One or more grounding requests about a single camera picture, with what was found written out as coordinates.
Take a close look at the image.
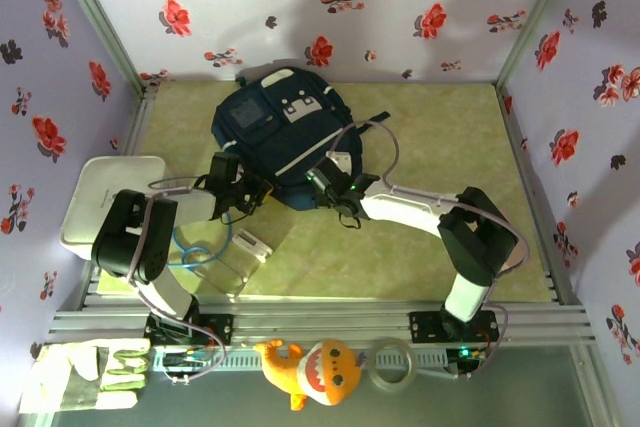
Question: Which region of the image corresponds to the navy blue backpack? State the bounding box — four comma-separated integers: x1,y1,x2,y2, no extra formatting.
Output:
212,65,391,213

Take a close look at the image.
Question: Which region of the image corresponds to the white zip case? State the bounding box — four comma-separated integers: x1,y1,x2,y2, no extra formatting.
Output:
59,155,169,262

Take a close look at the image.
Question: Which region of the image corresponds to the white plastic clip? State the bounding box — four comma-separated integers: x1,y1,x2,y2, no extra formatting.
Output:
232,228,275,264

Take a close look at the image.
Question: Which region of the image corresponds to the blue stethoscope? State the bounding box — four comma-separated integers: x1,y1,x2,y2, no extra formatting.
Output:
167,211,234,271

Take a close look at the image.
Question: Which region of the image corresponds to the clear plastic box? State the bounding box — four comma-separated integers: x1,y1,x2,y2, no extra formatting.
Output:
192,226,261,298

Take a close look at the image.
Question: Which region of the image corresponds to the orange shark plush toy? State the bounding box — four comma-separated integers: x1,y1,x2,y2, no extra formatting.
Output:
252,338,369,412

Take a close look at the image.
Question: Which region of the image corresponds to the clear tape roll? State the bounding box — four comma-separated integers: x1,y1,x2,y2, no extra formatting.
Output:
368,337,419,392

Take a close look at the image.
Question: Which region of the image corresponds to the white and green work glove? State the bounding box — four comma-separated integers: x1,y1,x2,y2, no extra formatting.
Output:
19,338,151,414

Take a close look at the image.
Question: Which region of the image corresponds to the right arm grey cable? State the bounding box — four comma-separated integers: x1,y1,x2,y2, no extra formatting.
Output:
327,119,531,381

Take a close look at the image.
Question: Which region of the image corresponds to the aluminium frame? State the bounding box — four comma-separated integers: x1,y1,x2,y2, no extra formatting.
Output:
19,0,624,427

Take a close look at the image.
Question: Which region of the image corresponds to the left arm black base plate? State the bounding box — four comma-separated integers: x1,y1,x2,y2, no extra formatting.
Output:
144,312,235,346

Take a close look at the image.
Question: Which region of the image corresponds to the white slotted cable duct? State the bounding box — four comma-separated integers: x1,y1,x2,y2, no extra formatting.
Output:
152,346,451,371

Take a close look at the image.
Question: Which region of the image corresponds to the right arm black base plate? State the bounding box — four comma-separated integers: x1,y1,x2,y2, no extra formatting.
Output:
408,310,501,343

